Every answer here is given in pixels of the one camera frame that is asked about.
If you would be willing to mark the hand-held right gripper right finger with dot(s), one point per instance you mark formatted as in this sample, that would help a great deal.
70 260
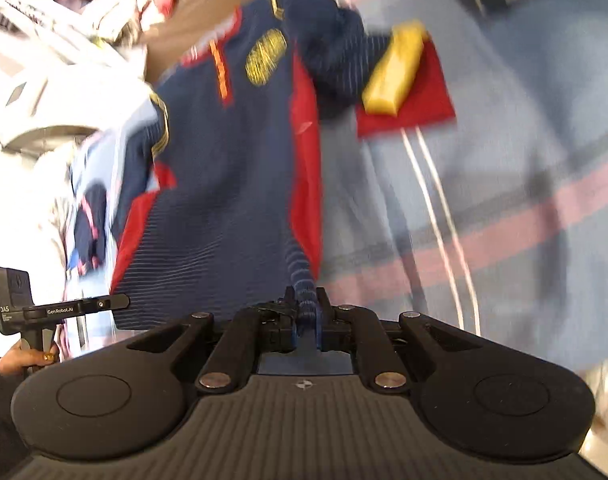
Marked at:
326 330

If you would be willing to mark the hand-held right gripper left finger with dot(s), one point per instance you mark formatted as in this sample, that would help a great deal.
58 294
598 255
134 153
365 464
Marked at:
286 332

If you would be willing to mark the navy striped shirt red trim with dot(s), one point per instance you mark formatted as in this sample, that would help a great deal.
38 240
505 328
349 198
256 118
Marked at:
224 185

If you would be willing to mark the pile of crumpled clothes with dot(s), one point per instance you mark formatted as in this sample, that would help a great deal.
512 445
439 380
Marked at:
39 15

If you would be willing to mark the person's left hand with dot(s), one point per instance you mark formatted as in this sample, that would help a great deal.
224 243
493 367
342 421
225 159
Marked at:
14 362

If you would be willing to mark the cream fuzzy blanket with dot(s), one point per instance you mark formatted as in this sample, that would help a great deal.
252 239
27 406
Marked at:
19 220

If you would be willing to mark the light blue striped cloth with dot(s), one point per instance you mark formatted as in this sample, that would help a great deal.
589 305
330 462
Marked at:
96 185

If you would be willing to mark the white device with screen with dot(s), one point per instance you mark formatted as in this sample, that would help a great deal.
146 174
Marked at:
59 105

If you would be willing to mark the red and yellow small garment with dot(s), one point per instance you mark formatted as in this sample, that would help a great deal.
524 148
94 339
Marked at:
419 100

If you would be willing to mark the light blue plaid blanket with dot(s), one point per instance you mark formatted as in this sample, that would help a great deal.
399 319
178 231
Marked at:
534 160

